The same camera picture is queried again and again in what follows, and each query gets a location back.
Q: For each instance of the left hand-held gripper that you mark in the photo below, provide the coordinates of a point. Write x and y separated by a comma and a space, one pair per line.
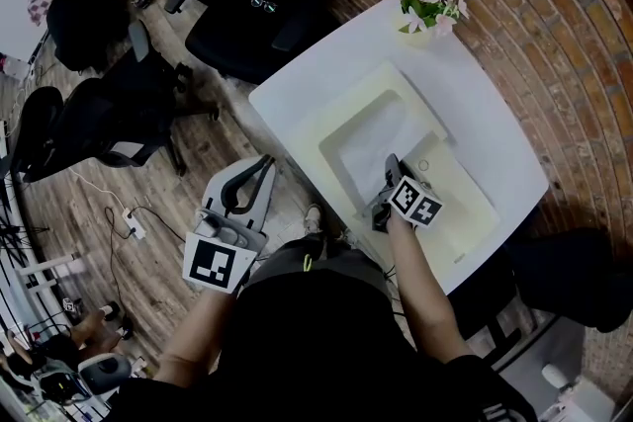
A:
210, 262

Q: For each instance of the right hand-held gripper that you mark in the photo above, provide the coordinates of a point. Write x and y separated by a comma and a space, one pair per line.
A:
415, 202

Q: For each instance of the white A4 paper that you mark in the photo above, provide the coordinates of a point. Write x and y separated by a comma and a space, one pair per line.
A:
371, 148

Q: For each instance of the person's right forearm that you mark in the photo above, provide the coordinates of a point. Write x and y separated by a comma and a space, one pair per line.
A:
425, 291

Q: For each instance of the person's left forearm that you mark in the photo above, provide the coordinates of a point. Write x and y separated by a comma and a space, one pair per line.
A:
193, 341

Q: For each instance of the person's dark trousers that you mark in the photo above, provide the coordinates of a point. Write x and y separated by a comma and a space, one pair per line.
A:
292, 247

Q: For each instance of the person's left shoe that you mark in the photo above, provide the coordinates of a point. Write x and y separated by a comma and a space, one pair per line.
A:
313, 218

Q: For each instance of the white power strip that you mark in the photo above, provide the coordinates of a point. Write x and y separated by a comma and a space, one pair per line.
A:
133, 223

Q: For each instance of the black armrest office chair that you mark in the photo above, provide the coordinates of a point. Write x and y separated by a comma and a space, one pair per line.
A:
123, 113

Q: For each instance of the large black office chair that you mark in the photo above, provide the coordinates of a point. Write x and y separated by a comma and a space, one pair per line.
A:
247, 39

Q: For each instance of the pink flowers in pot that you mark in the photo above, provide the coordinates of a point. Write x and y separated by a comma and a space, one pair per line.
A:
425, 5

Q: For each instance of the person's black shirt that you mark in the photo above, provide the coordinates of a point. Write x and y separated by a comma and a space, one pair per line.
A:
316, 361

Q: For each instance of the black eyeglasses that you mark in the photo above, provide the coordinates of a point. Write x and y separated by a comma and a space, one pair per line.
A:
263, 4

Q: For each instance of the black fabric chair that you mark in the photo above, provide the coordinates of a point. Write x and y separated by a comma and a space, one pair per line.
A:
569, 277

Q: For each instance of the grey desk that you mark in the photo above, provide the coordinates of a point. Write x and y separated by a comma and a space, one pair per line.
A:
539, 351

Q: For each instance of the white cup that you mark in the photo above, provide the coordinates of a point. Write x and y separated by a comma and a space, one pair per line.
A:
555, 375

